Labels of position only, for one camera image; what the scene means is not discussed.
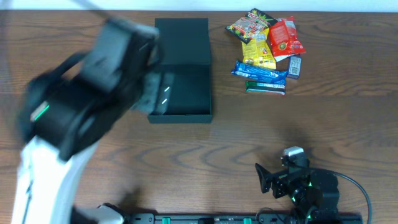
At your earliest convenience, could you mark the black gift box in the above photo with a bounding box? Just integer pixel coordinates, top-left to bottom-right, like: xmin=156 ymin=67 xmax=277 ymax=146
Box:
xmin=147 ymin=18 xmax=212 ymax=124

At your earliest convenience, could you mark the yellow snack bag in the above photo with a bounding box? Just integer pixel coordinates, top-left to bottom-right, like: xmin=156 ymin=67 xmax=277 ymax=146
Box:
xmin=242 ymin=29 xmax=276 ymax=70

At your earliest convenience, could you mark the red snack bag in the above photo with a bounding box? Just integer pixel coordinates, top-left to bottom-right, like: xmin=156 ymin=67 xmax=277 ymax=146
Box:
xmin=269 ymin=16 xmax=306 ymax=62

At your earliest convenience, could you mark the Haribo gummy candy bag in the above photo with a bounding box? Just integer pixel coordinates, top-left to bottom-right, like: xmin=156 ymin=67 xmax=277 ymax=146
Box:
xmin=225 ymin=8 xmax=278 ymax=44

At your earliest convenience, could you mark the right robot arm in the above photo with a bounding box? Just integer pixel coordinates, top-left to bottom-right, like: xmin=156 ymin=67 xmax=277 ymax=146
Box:
xmin=255 ymin=153 xmax=341 ymax=223

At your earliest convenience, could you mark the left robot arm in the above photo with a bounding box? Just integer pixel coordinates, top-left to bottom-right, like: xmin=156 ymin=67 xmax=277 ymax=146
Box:
xmin=11 ymin=17 xmax=161 ymax=223

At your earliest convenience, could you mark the blue Oreo cookie pack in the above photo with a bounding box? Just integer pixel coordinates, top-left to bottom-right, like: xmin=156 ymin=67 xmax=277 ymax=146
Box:
xmin=231 ymin=60 xmax=288 ymax=85

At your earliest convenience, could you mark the green chocolate bar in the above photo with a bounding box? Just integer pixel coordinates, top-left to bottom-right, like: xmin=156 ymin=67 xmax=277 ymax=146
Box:
xmin=245 ymin=81 xmax=285 ymax=95

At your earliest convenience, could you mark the small dark blue packet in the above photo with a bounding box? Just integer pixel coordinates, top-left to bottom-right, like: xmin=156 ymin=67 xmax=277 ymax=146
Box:
xmin=287 ymin=55 xmax=302 ymax=80

